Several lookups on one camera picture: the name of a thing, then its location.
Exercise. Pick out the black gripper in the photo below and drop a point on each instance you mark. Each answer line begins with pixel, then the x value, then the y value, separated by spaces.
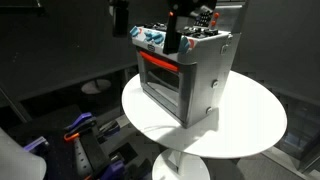
pixel 181 8

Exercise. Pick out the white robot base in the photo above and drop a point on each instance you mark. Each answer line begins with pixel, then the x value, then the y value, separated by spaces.
pixel 17 163

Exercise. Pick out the grey toy stove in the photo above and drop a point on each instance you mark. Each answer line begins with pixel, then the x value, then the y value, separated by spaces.
pixel 208 44

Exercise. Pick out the small round white stool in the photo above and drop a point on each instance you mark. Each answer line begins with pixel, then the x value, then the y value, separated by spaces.
pixel 96 86

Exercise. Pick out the round white table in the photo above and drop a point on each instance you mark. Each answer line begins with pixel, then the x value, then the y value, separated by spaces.
pixel 249 120

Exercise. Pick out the purple clamp with orange tip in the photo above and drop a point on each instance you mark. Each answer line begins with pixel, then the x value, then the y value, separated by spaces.
pixel 83 123

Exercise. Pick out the white table base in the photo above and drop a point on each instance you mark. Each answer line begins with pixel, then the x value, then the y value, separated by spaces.
pixel 175 165

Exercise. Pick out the purple clamp lower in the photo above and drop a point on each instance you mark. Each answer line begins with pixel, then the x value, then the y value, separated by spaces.
pixel 114 171

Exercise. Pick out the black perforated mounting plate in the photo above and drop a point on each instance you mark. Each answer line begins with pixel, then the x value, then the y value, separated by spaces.
pixel 89 157

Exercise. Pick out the orange oven door handle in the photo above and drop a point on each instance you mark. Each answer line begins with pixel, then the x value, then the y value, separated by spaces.
pixel 159 62

